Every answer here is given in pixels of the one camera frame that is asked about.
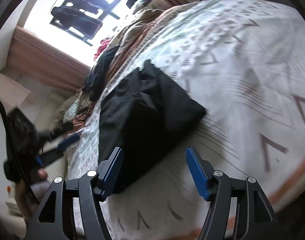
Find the cream leather headboard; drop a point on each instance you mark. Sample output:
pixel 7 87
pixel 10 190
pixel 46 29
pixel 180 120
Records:
pixel 13 197

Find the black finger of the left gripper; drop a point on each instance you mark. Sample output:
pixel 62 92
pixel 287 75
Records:
pixel 71 139

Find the black garment with yellow print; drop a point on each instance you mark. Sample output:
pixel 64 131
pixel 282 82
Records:
pixel 147 115

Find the red cloth by window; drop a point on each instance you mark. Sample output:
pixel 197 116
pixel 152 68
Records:
pixel 103 45

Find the orange brown blanket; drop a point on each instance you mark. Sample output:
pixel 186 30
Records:
pixel 80 114

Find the dark clothes hanging at window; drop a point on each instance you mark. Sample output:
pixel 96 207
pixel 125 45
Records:
pixel 83 19

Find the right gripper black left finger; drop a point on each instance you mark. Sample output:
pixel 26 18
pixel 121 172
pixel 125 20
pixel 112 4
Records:
pixel 54 218

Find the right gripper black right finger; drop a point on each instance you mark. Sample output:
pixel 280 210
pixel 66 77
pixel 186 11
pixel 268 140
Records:
pixel 254 217

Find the patterned white bed quilt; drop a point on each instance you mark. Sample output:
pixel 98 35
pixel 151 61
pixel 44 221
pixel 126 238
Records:
pixel 244 61

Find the dark knitted garment on bed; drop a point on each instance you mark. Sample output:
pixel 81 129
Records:
pixel 95 81

